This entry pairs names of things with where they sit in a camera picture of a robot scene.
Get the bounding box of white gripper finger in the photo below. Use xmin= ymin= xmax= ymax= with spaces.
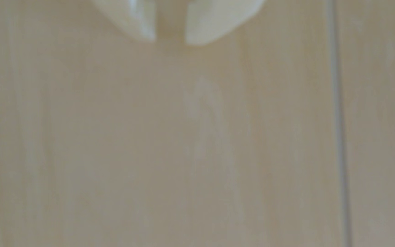
xmin=89 ymin=0 xmax=157 ymax=43
xmin=184 ymin=0 xmax=266 ymax=46

